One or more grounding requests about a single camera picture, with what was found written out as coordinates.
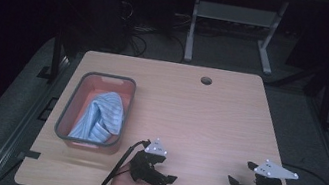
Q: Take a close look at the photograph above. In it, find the blue striped cloth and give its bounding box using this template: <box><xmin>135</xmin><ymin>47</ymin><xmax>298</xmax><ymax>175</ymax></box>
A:
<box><xmin>67</xmin><ymin>85</ymin><xmax>129</xmax><ymax>147</ymax></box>

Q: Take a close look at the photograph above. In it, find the white metal desk frame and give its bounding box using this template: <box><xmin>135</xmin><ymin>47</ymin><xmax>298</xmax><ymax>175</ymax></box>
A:
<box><xmin>182</xmin><ymin>0</ymin><xmax>291</xmax><ymax>78</ymax></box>

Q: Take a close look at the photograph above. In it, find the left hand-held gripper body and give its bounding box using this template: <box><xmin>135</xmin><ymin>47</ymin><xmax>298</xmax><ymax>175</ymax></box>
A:
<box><xmin>126</xmin><ymin>134</ymin><xmax>176</xmax><ymax>185</ymax></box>

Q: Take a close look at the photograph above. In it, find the bundle of floor cables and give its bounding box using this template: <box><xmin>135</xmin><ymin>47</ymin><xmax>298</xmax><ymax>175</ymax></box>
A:
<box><xmin>111</xmin><ymin>0</ymin><xmax>194</xmax><ymax>65</ymax></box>

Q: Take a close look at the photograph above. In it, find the pink basket with grey rim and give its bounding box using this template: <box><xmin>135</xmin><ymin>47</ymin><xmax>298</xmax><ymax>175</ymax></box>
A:
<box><xmin>51</xmin><ymin>66</ymin><xmax>138</xmax><ymax>158</ymax></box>

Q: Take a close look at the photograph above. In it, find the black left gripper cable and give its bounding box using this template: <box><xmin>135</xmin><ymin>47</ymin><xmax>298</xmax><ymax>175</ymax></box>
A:
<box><xmin>92</xmin><ymin>132</ymin><xmax>152</xmax><ymax>185</ymax></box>

